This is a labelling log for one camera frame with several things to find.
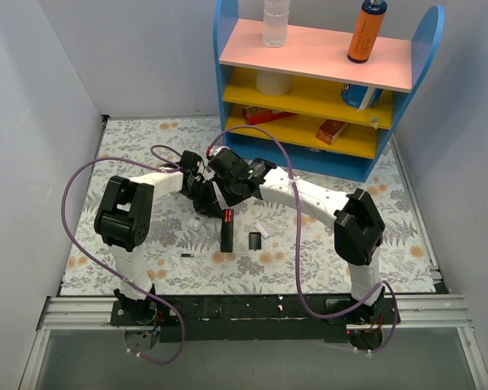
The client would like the black remote control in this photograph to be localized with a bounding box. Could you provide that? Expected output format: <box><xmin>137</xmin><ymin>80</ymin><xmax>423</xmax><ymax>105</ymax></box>
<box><xmin>220</xmin><ymin>209</ymin><xmax>234</xmax><ymax>253</ymax></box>

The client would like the white battery cover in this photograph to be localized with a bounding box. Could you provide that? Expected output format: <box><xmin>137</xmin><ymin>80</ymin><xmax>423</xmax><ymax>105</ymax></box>
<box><xmin>255</xmin><ymin>222</ymin><xmax>271</xmax><ymax>239</ymax></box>

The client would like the black battery cover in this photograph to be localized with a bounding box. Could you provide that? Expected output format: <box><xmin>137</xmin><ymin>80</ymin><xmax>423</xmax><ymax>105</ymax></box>
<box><xmin>248</xmin><ymin>232</ymin><xmax>262</xmax><ymax>250</ymax></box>

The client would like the white remote control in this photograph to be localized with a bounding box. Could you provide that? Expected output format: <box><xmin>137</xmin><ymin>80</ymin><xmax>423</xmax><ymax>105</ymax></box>
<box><xmin>186</xmin><ymin>216</ymin><xmax>205</xmax><ymax>231</ymax></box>

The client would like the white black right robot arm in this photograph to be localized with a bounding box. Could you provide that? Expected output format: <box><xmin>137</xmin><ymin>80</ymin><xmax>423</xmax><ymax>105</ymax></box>
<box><xmin>207</xmin><ymin>146</ymin><xmax>386</xmax><ymax>323</ymax></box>

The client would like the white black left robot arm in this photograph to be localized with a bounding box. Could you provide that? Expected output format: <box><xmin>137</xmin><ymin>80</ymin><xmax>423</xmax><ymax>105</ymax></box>
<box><xmin>94</xmin><ymin>151</ymin><xmax>224</xmax><ymax>325</ymax></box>

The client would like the red flat box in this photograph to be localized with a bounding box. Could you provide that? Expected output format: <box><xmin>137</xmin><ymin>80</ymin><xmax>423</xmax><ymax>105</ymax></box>
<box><xmin>242</xmin><ymin>106</ymin><xmax>295</xmax><ymax>126</ymax></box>

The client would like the floral patterned table mat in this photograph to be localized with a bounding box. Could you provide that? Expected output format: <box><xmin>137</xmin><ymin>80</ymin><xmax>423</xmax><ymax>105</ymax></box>
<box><xmin>60</xmin><ymin>117</ymin><xmax>434</xmax><ymax>296</ymax></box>

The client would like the blue yellow pink shelf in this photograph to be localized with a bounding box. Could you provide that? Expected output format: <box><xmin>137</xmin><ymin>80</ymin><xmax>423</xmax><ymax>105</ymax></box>
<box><xmin>213</xmin><ymin>1</ymin><xmax>445</xmax><ymax>181</ymax></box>

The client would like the white paper roll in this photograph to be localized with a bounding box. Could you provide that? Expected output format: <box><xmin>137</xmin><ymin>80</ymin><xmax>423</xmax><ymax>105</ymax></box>
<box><xmin>255</xmin><ymin>70</ymin><xmax>292</xmax><ymax>97</ymax></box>

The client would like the orange red small box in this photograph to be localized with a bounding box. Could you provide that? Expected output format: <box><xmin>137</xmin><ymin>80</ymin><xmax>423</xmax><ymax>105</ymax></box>
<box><xmin>316</xmin><ymin>119</ymin><xmax>349</xmax><ymax>145</ymax></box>

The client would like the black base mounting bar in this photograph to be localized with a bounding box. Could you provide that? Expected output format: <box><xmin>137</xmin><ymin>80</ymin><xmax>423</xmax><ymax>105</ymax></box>
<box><xmin>110</xmin><ymin>292</ymin><xmax>400</xmax><ymax>345</ymax></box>

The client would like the clear plastic bottle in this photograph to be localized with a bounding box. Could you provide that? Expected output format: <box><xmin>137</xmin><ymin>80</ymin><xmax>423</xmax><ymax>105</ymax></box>
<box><xmin>263</xmin><ymin>0</ymin><xmax>290</xmax><ymax>48</ymax></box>

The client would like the orange cylindrical bottle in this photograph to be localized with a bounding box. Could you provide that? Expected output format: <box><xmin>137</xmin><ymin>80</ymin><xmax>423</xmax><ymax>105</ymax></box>
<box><xmin>347</xmin><ymin>0</ymin><xmax>387</xmax><ymax>63</ymax></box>

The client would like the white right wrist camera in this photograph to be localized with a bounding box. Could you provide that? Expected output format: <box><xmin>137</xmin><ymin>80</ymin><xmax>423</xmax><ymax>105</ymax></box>
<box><xmin>206</xmin><ymin>146</ymin><xmax>225</xmax><ymax>160</ymax></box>

